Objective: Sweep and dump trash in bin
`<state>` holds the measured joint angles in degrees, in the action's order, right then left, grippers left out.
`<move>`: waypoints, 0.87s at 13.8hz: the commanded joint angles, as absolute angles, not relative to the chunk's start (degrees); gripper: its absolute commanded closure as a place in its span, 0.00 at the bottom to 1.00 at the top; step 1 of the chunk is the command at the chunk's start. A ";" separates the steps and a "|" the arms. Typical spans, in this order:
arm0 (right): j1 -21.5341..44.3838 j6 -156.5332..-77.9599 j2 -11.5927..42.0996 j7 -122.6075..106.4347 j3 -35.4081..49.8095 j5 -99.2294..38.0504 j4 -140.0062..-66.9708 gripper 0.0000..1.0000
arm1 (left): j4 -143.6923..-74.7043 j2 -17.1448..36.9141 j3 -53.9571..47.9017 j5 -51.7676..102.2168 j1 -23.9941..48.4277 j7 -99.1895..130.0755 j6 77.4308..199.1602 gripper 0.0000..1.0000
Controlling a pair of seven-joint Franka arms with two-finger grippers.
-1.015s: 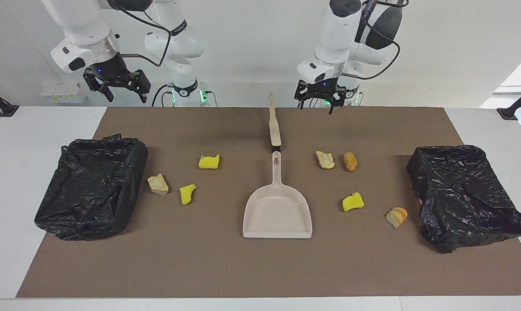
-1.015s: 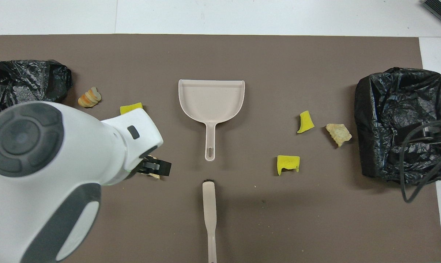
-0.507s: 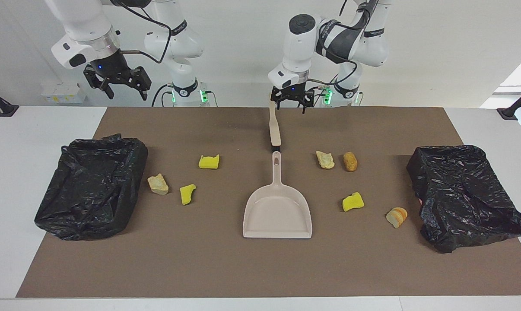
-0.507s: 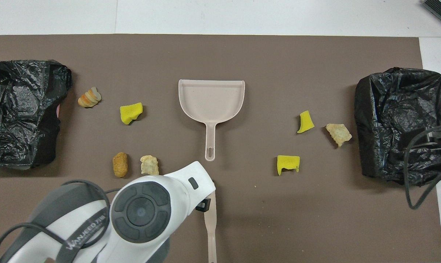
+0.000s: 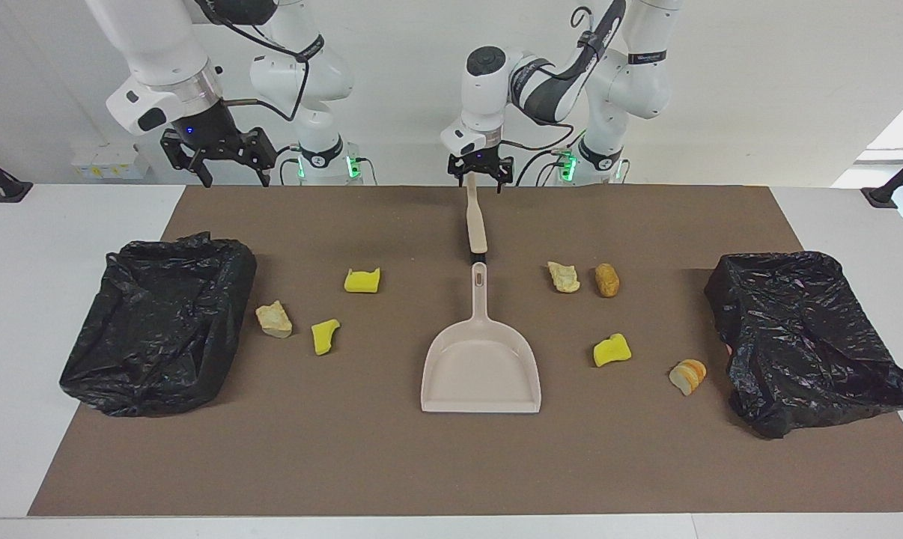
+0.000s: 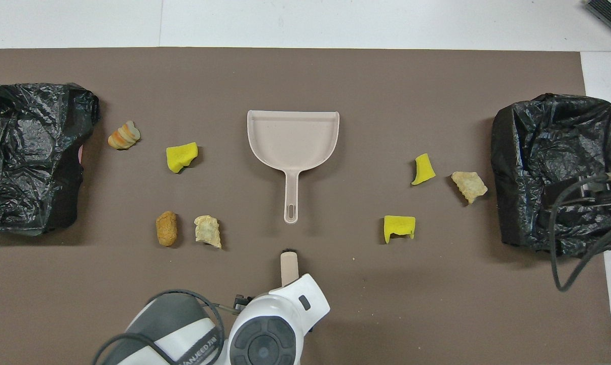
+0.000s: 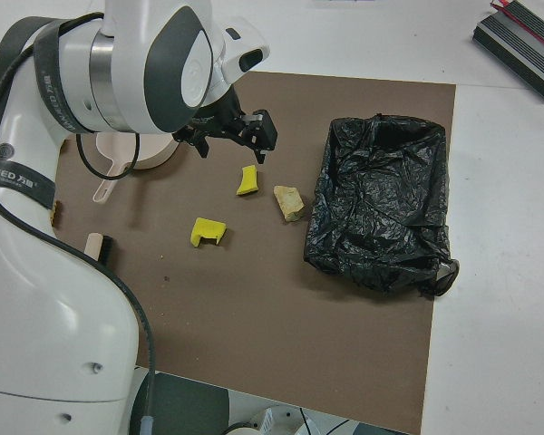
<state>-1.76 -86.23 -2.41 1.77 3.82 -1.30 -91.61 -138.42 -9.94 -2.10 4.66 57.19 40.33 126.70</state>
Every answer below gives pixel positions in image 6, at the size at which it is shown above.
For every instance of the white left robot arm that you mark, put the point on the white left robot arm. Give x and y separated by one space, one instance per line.
265 334

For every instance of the brown croquette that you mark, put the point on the brown croquette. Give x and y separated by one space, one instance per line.
166 228

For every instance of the curved yellow sponge piece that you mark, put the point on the curved yellow sponge piece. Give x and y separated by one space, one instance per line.
424 170

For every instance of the brown table mat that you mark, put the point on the brown table mat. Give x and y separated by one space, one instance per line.
305 76

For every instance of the black bag lined bin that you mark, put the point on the black bag lined bin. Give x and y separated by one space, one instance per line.
538 132
32 132

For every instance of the notched yellow sponge piece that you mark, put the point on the notched yellow sponge piece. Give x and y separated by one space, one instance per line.
399 223

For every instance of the beige plastic dustpan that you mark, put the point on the beige plastic dustpan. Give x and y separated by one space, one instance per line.
293 142

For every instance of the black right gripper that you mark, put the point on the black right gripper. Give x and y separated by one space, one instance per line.
609 197

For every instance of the yellow sponge chunk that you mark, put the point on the yellow sponge chunk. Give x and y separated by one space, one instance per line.
180 157

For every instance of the striped shell shaped bread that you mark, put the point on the striped shell shaped bread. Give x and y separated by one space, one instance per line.
124 136

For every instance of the pale fried dumpling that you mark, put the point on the pale fried dumpling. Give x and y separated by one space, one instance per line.
469 185

